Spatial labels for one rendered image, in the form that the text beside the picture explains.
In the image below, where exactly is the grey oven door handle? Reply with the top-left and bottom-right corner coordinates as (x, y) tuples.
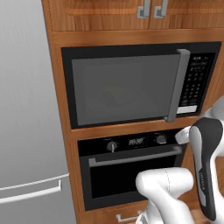
(87, 145), (184, 168)

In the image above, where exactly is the black built-in oven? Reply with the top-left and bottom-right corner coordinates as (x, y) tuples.
(76, 128), (188, 212)

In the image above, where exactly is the grey oven knob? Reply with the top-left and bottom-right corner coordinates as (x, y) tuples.
(155, 134), (168, 145)
(106, 141), (118, 153)

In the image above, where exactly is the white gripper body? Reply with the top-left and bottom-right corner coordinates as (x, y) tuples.
(174, 125), (193, 145)

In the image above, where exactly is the grey cupboard handle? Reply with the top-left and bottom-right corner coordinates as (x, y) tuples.
(153, 0), (169, 19)
(136, 0), (151, 19)

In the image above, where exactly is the grey drawer handle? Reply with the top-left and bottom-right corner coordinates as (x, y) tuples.
(115, 213), (142, 224)

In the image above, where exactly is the wooden cabinet frame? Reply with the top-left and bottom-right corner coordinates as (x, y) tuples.
(40, 0), (224, 224)

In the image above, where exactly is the grey microwave door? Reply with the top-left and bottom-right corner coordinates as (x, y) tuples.
(61, 48), (191, 130)

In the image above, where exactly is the grey microwave door handle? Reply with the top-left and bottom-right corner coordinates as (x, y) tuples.
(163, 48), (192, 123)

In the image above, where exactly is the wooden cupboard door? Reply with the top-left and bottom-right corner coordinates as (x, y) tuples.
(149, 0), (224, 31)
(46, 0), (151, 32)

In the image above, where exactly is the black oven door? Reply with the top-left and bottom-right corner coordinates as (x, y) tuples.
(79, 144), (187, 212)

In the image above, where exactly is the silver fridge handle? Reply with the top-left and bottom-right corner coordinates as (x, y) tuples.
(0, 179), (63, 205)

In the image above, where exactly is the silver fridge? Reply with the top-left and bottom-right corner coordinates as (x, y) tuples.
(0, 0), (77, 224)

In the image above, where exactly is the black microwave oven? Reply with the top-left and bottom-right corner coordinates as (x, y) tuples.
(60, 41), (222, 130)

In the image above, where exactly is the wooden drawer front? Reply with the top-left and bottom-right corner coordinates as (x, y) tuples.
(87, 200), (150, 224)

